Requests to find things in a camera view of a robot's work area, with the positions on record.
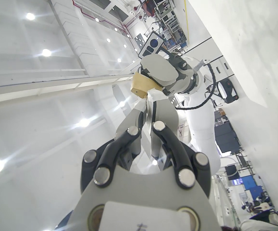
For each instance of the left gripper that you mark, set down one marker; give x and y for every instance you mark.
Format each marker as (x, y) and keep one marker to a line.
(185, 75)

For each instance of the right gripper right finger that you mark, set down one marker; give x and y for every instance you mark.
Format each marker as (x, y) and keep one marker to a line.
(170, 143)

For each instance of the metal equipment rack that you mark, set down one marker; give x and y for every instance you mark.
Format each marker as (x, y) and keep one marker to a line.
(169, 13)

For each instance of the brass padlock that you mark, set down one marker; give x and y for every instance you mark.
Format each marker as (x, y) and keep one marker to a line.
(142, 85)

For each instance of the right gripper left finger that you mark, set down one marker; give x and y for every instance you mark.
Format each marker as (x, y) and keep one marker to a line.
(123, 137)

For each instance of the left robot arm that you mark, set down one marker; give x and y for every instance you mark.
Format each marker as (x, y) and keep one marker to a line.
(199, 126)

